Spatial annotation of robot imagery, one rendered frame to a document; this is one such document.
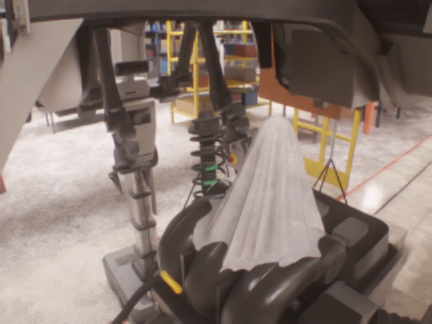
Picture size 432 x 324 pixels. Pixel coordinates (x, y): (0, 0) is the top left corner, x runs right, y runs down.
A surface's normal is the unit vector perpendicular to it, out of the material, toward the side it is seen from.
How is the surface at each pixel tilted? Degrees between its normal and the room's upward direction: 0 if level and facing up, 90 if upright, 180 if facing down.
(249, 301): 50
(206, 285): 63
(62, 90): 96
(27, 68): 91
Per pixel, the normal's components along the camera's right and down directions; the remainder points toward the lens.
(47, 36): 0.62, 0.34
